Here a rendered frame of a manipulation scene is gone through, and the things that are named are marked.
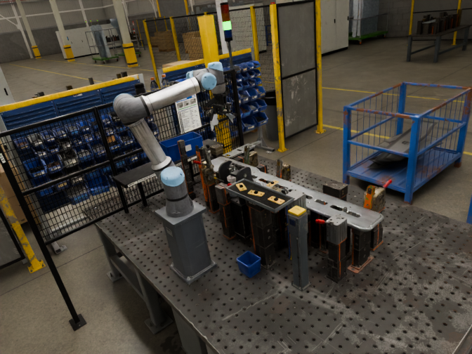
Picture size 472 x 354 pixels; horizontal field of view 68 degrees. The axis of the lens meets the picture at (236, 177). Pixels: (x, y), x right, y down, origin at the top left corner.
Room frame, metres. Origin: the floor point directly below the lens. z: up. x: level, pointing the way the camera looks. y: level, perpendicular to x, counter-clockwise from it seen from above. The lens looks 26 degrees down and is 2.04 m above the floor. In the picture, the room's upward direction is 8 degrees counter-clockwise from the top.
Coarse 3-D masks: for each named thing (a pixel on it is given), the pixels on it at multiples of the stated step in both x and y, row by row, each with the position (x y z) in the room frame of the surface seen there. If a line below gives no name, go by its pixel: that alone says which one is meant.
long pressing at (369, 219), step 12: (216, 168) 2.33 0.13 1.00; (252, 168) 2.24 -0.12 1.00; (276, 180) 2.01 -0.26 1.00; (312, 192) 1.79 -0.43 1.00; (312, 204) 1.66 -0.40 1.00; (336, 204) 1.62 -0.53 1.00; (348, 204) 1.60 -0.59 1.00; (348, 216) 1.49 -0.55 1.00; (360, 216) 1.48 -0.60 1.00; (372, 216) 1.46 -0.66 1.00; (360, 228) 1.38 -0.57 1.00; (372, 228) 1.38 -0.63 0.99
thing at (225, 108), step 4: (224, 92) 1.87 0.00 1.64; (216, 96) 1.88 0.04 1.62; (220, 96) 1.85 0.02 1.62; (224, 96) 1.85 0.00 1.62; (220, 100) 1.87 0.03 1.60; (224, 100) 1.85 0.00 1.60; (216, 104) 1.88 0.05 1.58; (220, 104) 1.87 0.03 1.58; (224, 104) 1.84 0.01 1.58; (228, 104) 1.86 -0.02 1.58; (216, 108) 1.88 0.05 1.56; (220, 108) 1.84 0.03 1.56; (224, 108) 1.85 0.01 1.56; (228, 108) 1.86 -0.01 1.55; (216, 112) 1.87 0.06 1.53; (220, 112) 1.84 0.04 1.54; (224, 112) 1.84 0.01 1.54; (228, 112) 1.85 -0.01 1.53
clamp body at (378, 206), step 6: (366, 192) 1.60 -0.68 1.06; (378, 192) 1.59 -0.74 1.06; (384, 192) 1.61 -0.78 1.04; (378, 198) 1.57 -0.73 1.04; (384, 198) 1.61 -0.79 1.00; (372, 204) 1.57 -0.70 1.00; (378, 204) 1.57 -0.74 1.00; (384, 204) 1.61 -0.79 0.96; (372, 210) 1.56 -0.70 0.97; (378, 210) 1.57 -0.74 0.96; (378, 228) 1.58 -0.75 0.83; (372, 234) 1.56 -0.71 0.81; (378, 234) 1.58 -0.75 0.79; (372, 240) 1.56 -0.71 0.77; (378, 240) 1.59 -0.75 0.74; (372, 246) 1.56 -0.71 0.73; (378, 246) 1.58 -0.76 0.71
